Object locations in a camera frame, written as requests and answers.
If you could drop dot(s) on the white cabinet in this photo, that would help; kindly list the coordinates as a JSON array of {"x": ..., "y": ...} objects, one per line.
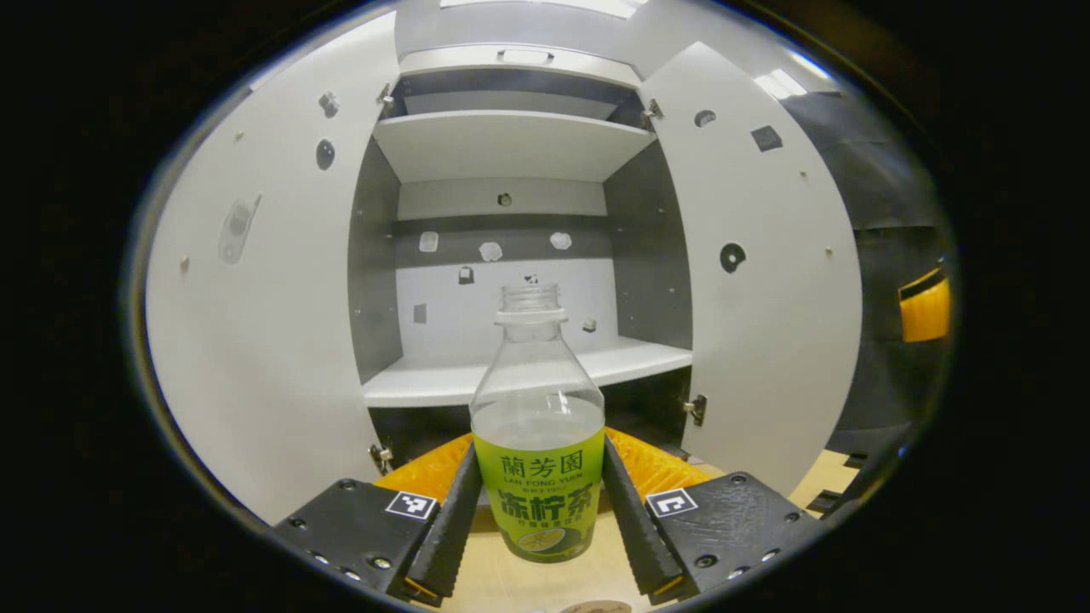
[{"x": 451, "y": 332}]

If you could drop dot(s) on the black backdrop cloth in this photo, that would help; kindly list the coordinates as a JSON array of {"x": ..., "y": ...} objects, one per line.
[{"x": 886, "y": 187}]

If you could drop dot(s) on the green label clear bottle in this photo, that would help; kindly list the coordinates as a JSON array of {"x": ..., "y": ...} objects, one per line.
[{"x": 536, "y": 511}]

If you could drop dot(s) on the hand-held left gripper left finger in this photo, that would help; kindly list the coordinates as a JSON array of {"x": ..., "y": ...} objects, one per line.
[{"x": 451, "y": 536}]

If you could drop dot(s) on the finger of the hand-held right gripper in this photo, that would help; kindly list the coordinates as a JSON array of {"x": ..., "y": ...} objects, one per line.
[{"x": 928, "y": 311}]

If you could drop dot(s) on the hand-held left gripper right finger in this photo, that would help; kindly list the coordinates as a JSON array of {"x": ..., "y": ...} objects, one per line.
[{"x": 634, "y": 528}]

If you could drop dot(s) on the white cabinet door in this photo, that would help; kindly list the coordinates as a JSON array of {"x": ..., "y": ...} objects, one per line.
[
  {"x": 766, "y": 340},
  {"x": 272, "y": 340}
]

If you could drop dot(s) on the white cabinet shelf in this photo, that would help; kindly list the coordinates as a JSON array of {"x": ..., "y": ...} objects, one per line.
[
  {"x": 511, "y": 145},
  {"x": 639, "y": 358}
]

